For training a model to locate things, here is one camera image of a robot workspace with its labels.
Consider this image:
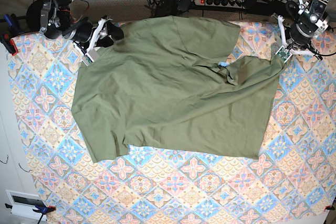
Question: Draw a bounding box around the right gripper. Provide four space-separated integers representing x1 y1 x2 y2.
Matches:
62 17 124 66

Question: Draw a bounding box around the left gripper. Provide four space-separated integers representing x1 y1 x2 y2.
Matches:
274 15 322 63

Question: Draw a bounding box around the green t-shirt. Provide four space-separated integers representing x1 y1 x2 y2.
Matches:
71 16 286 162

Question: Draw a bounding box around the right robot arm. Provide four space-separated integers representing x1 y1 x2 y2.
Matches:
26 0 124 66

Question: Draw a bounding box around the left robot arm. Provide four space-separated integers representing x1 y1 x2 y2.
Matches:
272 0 335 62

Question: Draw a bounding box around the black round stool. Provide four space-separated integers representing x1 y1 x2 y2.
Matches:
26 0 49 33

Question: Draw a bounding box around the white power strip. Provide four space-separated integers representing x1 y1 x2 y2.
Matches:
194 0 244 9

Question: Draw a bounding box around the patterned tablecloth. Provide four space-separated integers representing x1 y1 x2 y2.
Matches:
7 22 335 223

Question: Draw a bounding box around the orange clamp bottom right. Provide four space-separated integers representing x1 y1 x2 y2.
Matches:
325 205 335 211

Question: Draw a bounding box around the blue clamp bottom left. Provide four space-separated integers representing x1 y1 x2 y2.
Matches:
5 204 56 223

